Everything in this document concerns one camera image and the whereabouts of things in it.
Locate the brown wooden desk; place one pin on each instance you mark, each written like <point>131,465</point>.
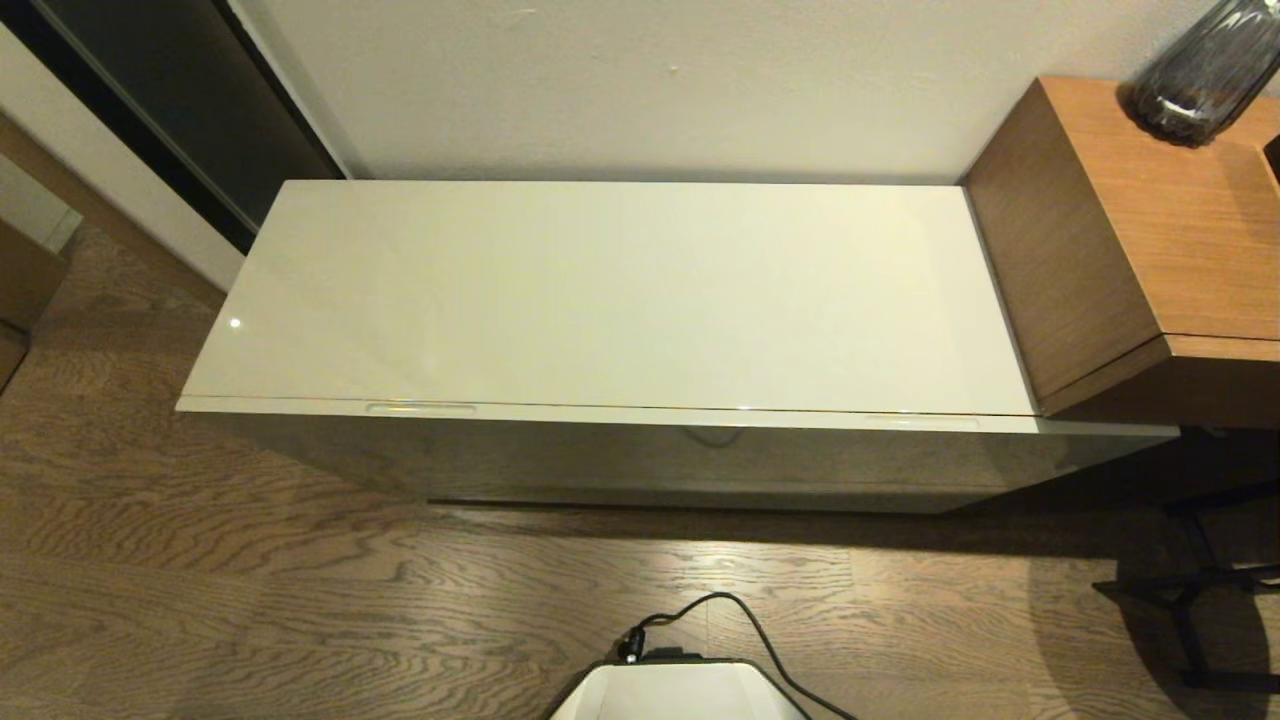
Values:
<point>1150,250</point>

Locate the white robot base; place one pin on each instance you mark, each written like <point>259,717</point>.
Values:
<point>680,695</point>

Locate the black metal chair legs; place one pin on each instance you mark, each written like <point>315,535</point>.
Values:
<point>1187,640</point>

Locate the dark ribbed glass vase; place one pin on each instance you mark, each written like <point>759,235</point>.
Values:
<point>1200,80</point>

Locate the white door frame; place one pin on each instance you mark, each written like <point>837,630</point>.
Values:
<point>100,160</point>

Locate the white glossy low cabinet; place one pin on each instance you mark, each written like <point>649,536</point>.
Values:
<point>400,260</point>

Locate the black door panel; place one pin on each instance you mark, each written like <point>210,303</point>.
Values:
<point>180,90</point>

